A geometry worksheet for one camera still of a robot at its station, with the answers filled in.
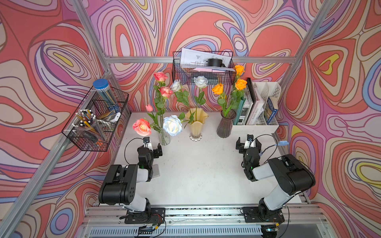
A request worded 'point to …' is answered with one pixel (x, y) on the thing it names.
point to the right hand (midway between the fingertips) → (248, 141)
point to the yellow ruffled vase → (196, 127)
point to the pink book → (257, 106)
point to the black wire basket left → (108, 120)
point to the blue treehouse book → (269, 112)
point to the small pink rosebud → (149, 108)
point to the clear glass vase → (164, 137)
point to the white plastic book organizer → (260, 113)
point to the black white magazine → (246, 107)
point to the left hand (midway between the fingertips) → (153, 144)
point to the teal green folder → (238, 109)
